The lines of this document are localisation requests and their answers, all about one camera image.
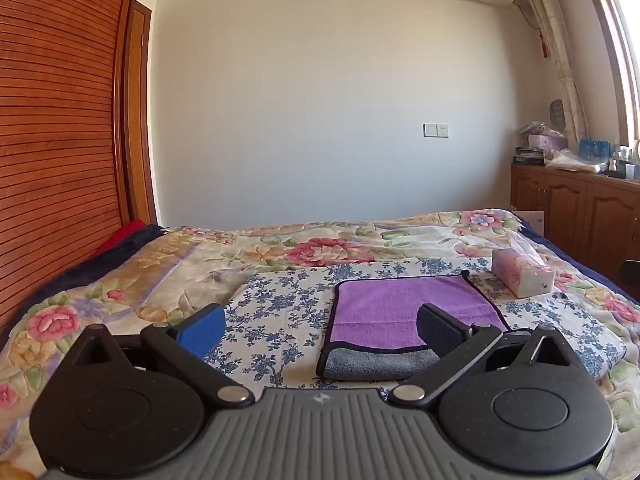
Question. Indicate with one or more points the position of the floral curtain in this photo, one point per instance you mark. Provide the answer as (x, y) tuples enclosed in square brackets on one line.
[(555, 45)]

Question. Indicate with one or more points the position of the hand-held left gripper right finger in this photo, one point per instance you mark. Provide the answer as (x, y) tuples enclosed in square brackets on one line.
[(440, 332)]

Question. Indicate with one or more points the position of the purple and grey towel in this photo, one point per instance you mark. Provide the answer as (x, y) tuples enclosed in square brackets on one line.
[(380, 310)]

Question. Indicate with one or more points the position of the white wall switch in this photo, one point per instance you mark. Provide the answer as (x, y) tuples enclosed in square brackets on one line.
[(436, 130)]

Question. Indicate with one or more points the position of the blue box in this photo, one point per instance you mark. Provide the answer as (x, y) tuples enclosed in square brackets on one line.
[(595, 149)]

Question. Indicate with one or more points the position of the white cardboard box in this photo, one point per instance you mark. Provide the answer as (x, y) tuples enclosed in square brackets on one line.
[(529, 219)]

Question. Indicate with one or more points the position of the red hanging ornament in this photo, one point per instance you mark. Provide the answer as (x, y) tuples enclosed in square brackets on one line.
[(544, 45)]

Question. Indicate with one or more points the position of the pile of boxes and bags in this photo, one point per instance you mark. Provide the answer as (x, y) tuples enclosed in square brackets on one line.
[(542, 145)]

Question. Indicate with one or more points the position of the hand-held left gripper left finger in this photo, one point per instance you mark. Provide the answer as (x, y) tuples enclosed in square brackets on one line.
[(202, 334)]

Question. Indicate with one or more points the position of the red blanket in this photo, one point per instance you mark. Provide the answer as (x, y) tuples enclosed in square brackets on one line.
[(120, 235)]

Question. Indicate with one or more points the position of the wooden framed window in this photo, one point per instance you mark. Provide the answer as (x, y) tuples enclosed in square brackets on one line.
[(620, 50)]

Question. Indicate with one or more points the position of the wooden door frame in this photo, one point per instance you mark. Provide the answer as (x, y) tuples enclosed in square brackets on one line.
[(140, 110)]

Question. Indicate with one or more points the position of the dark blue blanket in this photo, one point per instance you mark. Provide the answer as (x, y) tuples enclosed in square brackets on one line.
[(95, 262)]

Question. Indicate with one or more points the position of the wooden cabinet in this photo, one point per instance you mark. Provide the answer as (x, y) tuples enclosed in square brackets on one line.
[(580, 205)]

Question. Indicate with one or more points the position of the blue floral white cloth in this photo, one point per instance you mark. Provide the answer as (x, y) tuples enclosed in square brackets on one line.
[(280, 305)]

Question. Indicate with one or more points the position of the pink tissue pack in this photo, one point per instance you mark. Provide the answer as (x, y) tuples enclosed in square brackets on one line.
[(522, 272)]

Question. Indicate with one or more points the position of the floral bedspread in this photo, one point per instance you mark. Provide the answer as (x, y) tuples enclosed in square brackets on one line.
[(165, 270)]

